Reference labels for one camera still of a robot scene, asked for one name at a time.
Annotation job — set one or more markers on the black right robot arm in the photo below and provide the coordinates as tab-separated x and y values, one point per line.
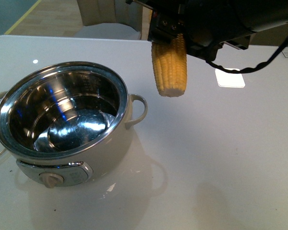
259	15

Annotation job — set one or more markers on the yellow corn cob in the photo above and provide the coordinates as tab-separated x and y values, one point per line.
170	67

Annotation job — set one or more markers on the white square coaster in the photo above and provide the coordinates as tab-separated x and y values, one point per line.
229	80

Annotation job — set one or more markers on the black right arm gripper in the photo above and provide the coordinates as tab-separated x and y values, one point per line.
205	24

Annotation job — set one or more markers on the left beige upholstered chair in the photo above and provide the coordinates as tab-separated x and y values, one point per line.
110	19

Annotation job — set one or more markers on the beige electric cooking pot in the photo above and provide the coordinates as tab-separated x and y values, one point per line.
70	122

